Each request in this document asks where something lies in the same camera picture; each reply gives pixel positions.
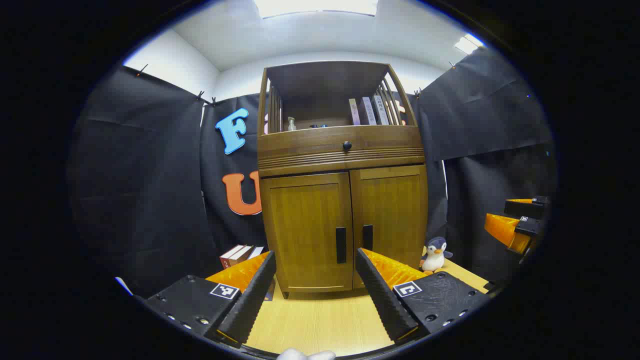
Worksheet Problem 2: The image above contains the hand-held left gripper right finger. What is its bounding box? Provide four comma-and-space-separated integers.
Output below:
355, 247, 493, 346

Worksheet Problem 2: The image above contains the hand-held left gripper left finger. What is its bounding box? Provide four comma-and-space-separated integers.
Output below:
134, 250, 277, 349

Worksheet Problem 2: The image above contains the wooden shoe cabinet door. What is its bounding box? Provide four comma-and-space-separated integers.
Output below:
260, 172, 355, 294
349, 165, 429, 290

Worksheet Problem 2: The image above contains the wooden double-door shoe cabinet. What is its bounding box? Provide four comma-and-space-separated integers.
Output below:
256, 61, 430, 300

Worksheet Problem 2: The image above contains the red and white book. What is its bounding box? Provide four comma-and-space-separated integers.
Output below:
219, 244, 246, 270

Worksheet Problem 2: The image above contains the brown book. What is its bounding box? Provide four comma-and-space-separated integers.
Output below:
230, 245, 256, 266

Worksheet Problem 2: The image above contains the penguin plush toy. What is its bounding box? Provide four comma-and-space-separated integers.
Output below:
419, 236, 454, 275

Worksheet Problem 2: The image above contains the black backdrop cloth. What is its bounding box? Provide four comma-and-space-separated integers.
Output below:
67, 47, 558, 298

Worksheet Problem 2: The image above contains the small ceiling light panel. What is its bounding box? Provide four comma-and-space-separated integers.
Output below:
454, 34, 485, 55

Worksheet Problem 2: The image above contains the grey book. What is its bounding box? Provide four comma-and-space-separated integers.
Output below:
372, 95, 390, 126

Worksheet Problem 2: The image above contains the large ceiling light panel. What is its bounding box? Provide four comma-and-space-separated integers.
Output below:
253, 0, 379, 19

